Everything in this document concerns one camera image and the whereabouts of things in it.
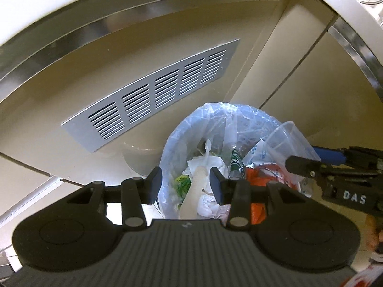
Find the crushed clear plastic bottle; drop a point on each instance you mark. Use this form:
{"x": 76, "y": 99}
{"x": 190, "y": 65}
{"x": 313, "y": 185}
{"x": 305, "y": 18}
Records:
{"x": 236, "y": 166}

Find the white trash bin with liner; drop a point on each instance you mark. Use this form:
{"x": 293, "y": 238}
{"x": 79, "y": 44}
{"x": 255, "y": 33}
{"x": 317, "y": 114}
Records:
{"x": 210, "y": 134}

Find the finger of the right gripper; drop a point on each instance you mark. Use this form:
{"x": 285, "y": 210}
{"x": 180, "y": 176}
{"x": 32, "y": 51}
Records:
{"x": 309, "y": 168}
{"x": 353, "y": 156}

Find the person's right hand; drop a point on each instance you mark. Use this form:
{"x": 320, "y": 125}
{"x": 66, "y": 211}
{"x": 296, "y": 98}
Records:
{"x": 373, "y": 236}

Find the orange plastic bag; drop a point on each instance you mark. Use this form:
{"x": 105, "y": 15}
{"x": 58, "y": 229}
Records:
{"x": 259, "y": 177}

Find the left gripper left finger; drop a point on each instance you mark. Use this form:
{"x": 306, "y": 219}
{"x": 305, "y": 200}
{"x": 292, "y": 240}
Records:
{"x": 136, "y": 192}

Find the grey cabinet vent grille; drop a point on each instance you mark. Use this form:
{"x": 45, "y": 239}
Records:
{"x": 127, "y": 107}

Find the clear plastic cup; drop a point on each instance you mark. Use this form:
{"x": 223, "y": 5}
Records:
{"x": 285, "y": 141}

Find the silver foil sachet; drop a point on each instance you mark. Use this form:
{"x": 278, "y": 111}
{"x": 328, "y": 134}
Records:
{"x": 258, "y": 155}

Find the green yellow plastic wrapper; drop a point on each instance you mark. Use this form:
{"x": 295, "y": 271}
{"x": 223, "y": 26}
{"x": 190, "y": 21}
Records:
{"x": 182, "y": 185}

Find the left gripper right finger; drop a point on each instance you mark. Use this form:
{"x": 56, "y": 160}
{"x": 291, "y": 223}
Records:
{"x": 237, "y": 194}

